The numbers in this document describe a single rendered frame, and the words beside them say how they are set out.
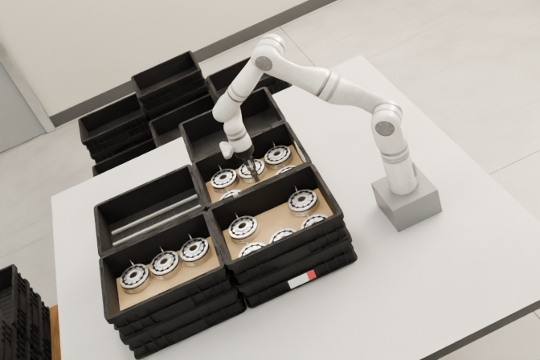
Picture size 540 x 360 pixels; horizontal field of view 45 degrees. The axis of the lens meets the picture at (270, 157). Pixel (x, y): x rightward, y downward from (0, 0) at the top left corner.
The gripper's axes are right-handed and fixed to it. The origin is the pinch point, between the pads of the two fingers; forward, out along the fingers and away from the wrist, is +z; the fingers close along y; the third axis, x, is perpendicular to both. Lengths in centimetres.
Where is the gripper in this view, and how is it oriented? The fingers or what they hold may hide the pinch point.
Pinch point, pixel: (254, 173)
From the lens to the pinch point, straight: 244.9
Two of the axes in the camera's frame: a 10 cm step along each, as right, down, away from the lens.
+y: -2.7, -5.3, 8.1
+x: -9.1, 4.1, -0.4
